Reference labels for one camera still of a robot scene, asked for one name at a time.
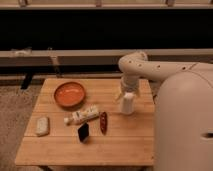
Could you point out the orange plate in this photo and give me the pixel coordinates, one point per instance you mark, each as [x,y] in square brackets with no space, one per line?
[69,94]

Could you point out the wooden table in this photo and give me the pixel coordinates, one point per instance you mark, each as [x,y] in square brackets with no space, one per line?
[127,142]

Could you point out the wooden rail shelf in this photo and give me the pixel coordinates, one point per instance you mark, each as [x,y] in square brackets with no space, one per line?
[21,58]

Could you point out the white tube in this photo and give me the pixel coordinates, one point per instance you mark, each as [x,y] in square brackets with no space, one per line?
[81,116]

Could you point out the white sponge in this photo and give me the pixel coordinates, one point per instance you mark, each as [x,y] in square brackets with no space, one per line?
[42,126]

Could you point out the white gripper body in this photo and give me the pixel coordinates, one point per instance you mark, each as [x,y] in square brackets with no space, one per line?
[128,85]

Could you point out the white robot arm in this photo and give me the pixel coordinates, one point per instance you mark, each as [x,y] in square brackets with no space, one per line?
[183,116]

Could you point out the dark red pepper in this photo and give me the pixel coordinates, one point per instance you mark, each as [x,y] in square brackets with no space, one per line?
[103,122]

